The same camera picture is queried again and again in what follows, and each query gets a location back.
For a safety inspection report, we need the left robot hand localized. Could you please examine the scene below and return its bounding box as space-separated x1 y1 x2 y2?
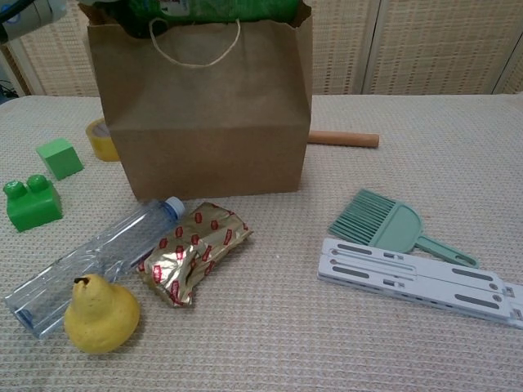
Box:
116 7 172 38

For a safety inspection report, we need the green can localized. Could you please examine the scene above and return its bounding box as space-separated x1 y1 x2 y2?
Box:
97 0 302 24

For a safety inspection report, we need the green toy block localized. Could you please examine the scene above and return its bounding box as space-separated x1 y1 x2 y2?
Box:
2 174 64 234

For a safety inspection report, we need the transparent water bottle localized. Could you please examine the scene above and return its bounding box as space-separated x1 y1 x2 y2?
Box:
3 196 187 340

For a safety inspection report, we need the yellow pear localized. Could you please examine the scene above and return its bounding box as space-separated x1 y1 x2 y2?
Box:
64 273 141 354

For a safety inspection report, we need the brown paper bag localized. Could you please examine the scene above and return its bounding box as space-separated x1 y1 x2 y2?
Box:
78 0 315 203

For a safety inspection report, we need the gold red snack packet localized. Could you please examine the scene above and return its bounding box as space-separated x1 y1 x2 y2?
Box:
136 202 253 309

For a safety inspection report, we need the teal hand brush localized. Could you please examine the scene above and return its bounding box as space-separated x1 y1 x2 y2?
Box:
328 188 481 270

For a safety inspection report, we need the woven folding screen panel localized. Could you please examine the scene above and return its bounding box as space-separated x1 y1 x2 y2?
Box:
0 0 103 98
308 0 379 97
363 0 516 96
494 0 523 95

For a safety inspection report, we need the yellowish tape roll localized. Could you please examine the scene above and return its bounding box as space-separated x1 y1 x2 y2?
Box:
85 118 122 163

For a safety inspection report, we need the green cube block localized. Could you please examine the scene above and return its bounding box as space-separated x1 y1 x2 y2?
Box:
35 136 85 181

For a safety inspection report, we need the wooden rolling stick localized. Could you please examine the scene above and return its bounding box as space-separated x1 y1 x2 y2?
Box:
307 130 380 149

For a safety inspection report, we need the beige woven table cloth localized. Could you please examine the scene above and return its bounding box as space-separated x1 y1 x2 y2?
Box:
0 92 523 392

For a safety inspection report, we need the white folding stand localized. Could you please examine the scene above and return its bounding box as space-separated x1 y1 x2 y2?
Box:
317 238 523 331

